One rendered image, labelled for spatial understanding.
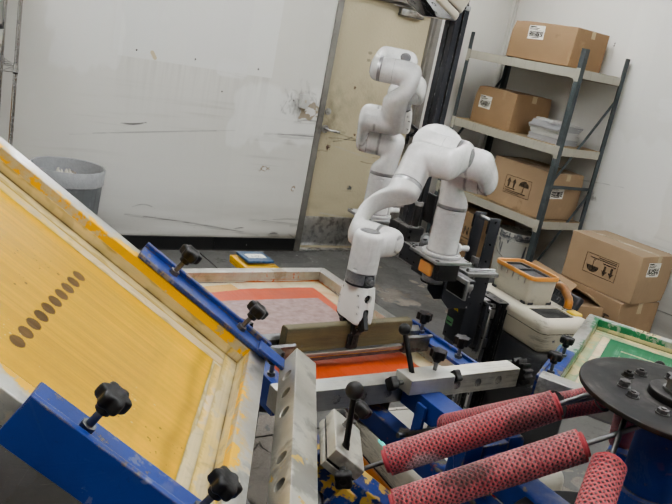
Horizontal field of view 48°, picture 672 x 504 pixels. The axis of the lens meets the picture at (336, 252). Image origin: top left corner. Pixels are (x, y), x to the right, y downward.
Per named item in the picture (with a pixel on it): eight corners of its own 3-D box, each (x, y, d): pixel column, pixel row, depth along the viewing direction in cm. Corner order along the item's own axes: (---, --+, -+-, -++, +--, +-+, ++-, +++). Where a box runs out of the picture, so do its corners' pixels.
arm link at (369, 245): (375, 219, 195) (409, 229, 191) (367, 257, 198) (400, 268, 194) (350, 227, 182) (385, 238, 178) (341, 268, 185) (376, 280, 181)
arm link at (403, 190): (424, 196, 199) (392, 264, 192) (380, 184, 204) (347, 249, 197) (419, 179, 192) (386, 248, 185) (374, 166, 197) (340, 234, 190)
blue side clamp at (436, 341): (394, 342, 216) (399, 319, 214) (408, 341, 219) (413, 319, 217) (462, 392, 192) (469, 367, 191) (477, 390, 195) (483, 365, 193)
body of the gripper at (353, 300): (384, 284, 185) (375, 326, 188) (361, 270, 193) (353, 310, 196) (359, 285, 181) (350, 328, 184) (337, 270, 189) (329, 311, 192)
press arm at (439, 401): (399, 401, 169) (404, 381, 167) (420, 399, 172) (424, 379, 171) (448, 442, 155) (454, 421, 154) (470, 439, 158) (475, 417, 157)
